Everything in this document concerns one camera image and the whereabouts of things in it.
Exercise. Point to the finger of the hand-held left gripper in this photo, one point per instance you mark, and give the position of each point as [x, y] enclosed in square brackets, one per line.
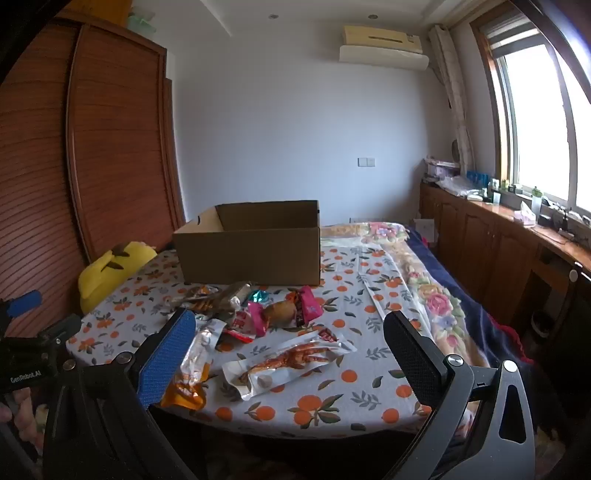
[24, 304]
[62, 328]

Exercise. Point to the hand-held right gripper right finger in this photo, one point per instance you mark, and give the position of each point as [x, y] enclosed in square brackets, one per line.
[415, 360]

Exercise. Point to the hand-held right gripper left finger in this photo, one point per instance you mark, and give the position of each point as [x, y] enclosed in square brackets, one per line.
[171, 355]

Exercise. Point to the silver white snack packet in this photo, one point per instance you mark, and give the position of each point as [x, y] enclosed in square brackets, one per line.
[205, 346]

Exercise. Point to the orange foil snack packet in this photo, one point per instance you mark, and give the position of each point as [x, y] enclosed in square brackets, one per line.
[184, 394]

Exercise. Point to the red white snack packet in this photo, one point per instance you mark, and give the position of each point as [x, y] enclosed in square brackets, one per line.
[240, 325]

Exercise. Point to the clear brown snack packet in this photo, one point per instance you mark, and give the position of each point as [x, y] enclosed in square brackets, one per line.
[221, 297]

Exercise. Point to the small teal snack packet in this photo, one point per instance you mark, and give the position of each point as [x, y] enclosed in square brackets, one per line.
[259, 297]

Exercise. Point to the clear chicken feet packet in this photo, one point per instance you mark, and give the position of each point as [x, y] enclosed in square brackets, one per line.
[286, 361]

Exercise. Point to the pink brown snack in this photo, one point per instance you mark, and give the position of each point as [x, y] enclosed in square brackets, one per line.
[279, 314]

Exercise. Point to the brown cardboard box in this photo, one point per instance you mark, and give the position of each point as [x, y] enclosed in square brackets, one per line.
[249, 254]

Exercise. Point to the person's left hand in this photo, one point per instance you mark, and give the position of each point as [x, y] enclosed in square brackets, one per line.
[22, 408]

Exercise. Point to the floral blanket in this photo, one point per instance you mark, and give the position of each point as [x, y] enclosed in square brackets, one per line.
[438, 300]

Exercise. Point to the yellow plush toy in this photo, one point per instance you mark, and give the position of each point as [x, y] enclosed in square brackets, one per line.
[106, 272]

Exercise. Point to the navy blanket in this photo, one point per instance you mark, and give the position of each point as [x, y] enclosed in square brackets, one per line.
[482, 321]

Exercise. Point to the orange fruit print bed sheet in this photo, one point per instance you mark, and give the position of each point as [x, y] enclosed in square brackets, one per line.
[351, 288]

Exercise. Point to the white paper bag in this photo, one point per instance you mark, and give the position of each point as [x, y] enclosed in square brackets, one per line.
[425, 230]

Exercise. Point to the wooden sideboard cabinet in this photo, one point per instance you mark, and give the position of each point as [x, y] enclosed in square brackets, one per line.
[485, 249]

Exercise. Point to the pink tissue pack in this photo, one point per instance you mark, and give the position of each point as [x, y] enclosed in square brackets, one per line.
[525, 215]

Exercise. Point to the wooden wardrobe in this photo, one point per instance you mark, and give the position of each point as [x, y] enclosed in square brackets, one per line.
[115, 138]

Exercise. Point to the stack of small boxes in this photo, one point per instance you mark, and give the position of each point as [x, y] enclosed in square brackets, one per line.
[441, 170]

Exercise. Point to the row of blue bottles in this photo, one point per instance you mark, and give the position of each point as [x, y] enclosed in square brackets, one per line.
[475, 177]

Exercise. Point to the clear bottle with green cap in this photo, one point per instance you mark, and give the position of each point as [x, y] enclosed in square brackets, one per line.
[536, 203]

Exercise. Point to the black desk device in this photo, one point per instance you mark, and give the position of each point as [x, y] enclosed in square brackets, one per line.
[561, 221]

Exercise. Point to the round grey mirror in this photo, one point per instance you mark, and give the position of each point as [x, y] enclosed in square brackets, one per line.
[456, 148]

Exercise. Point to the pale curtain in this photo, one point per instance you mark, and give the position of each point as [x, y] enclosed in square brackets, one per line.
[455, 92]

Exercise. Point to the wooden framed window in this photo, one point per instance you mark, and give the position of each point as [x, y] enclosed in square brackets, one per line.
[535, 115]

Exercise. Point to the pale green container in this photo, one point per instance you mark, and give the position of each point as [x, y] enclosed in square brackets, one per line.
[141, 24]

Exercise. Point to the white wall switch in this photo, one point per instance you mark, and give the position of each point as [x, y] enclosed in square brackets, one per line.
[366, 161]

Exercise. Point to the wall air conditioner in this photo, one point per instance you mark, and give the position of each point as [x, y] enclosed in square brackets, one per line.
[381, 48]

